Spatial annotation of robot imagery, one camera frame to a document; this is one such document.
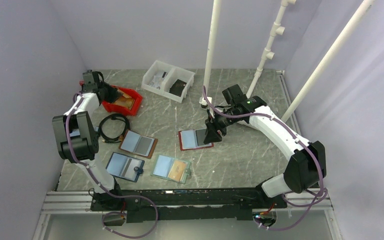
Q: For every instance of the black grey card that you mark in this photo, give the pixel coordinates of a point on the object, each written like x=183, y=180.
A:
x=200, y=137

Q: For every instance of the aluminium frame rail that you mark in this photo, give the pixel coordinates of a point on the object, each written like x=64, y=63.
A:
x=79, y=202

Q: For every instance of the red plastic bin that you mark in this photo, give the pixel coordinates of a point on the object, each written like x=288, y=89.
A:
x=113, y=108

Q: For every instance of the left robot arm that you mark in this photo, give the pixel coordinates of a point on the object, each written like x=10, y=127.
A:
x=77, y=140

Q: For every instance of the white divided plastic bin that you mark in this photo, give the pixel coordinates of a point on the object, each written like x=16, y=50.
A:
x=173, y=73

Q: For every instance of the gold cards in red bin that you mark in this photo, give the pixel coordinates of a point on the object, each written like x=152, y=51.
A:
x=124, y=106

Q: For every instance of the white pvc pipe frame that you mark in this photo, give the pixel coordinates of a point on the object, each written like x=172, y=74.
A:
x=277, y=30

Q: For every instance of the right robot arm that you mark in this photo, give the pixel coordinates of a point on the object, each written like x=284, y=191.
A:
x=306, y=160

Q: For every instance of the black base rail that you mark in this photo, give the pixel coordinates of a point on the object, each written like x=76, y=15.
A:
x=186, y=204

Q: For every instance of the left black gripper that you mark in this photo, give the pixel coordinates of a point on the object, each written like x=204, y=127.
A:
x=113, y=91

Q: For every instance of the black cards in bin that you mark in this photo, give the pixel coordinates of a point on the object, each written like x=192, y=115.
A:
x=177, y=87

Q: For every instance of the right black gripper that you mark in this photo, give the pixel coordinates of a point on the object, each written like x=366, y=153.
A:
x=212, y=135

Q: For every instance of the red card holder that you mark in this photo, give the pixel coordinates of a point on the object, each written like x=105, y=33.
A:
x=187, y=140

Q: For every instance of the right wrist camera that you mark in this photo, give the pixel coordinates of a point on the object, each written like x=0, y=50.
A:
x=204, y=103

